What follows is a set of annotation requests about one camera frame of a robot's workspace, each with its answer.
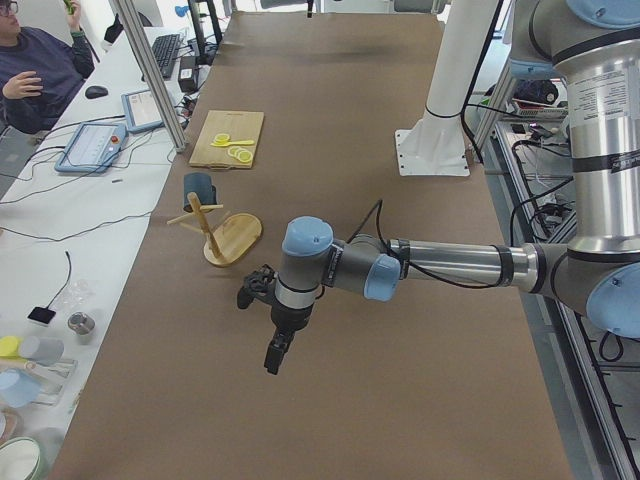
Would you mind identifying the aluminium frame post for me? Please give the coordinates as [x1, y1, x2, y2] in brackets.
[112, 0, 186, 153]

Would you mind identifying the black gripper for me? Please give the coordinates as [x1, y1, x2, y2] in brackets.
[264, 300, 313, 374]

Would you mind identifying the brown table mat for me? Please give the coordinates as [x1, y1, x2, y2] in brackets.
[48, 10, 579, 480]

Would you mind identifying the small black device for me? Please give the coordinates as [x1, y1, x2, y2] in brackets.
[27, 306, 56, 326]

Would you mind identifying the black computer mouse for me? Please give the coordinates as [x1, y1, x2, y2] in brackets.
[84, 85, 109, 100]

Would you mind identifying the small steel cup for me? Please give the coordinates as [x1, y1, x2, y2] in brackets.
[67, 312, 96, 345]

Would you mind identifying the blue teach pendant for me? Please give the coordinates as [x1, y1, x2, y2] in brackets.
[54, 122, 128, 174]
[121, 89, 164, 134]

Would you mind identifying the mint green bowl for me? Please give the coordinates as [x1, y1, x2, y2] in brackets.
[1, 437, 46, 480]

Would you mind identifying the yellow plastic knife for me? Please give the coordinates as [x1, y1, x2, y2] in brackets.
[210, 140, 255, 148]

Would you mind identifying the yellow cup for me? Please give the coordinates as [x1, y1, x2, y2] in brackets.
[0, 336, 23, 359]

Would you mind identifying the wooden cutting board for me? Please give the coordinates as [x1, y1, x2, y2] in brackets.
[189, 110, 265, 169]

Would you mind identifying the light blue cup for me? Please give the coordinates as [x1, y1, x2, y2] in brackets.
[0, 369, 40, 408]

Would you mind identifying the seated person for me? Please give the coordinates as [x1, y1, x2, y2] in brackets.
[0, 0, 96, 135]

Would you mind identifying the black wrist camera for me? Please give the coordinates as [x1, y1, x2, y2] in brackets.
[236, 264, 276, 310]

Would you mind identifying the black camera cable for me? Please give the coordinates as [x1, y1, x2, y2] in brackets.
[344, 198, 501, 290]

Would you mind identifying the dark teal ribbed cup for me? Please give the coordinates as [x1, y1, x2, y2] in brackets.
[183, 172, 218, 212]

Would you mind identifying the black keyboard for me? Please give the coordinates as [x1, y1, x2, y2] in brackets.
[152, 34, 181, 79]

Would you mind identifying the white dish rack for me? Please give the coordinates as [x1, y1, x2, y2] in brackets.
[1, 358, 77, 407]

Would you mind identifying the grey cup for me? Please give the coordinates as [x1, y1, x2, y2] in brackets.
[18, 336, 64, 366]

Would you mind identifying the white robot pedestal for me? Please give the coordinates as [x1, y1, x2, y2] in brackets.
[395, 0, 502, 177]

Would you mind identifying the wooden cup storage rack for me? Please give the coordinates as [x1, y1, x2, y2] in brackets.
[166, 192, 263, 267]

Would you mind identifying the black power adapter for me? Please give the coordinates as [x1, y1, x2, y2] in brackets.
[178, 56, 199, 93]

